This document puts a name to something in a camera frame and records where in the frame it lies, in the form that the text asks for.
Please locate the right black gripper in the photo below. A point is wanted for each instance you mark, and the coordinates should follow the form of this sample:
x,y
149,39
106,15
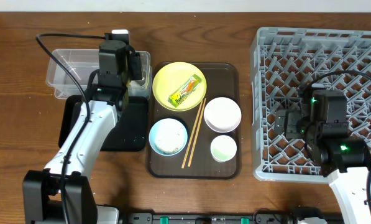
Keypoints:
x,y
293,116

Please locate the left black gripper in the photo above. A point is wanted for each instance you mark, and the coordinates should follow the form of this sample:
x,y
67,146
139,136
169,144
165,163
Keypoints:
x,y
135,66

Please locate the yellow plate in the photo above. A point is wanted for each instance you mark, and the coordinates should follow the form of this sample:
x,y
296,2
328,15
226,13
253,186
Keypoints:
x,y
172,76

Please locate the green snack wrapper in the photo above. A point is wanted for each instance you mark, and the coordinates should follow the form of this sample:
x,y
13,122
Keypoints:
x,y
184,91

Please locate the light blue bowl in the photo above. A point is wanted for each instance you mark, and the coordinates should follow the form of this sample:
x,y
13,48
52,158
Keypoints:
x,y
152,134

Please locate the white cup green inside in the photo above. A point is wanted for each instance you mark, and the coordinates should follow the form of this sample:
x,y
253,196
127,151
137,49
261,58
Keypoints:
x,y
223,148

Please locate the pile of rice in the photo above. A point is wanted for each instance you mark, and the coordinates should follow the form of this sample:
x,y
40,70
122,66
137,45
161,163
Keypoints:
x,y
170,136

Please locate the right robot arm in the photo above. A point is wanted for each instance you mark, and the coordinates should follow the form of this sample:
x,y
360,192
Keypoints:
x,y
344,160

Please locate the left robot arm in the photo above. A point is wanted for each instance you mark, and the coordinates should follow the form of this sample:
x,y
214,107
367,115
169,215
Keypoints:
x,y
61,193

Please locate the grey dishwasher rack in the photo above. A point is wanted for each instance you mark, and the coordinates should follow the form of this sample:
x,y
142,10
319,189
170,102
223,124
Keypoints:
x,y
282,60

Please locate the black waste tray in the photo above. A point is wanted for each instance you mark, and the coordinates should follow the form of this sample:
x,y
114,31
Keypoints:
x,y
130,132

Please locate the right wooden chopstick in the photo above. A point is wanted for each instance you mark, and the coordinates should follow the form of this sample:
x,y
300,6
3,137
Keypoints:
x,y
198,125

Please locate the wooden chopstick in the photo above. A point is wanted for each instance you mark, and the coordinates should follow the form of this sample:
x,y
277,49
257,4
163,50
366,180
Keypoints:
x,y
198,125
191,137

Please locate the left wooden chopstick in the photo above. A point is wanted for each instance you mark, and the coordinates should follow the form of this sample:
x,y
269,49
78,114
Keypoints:
x,y
191,137

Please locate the brown serving tray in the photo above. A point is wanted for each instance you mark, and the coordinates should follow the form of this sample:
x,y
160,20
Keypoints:
x,y
222,80

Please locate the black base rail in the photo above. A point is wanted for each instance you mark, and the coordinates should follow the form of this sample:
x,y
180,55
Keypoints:
x,y
261,217

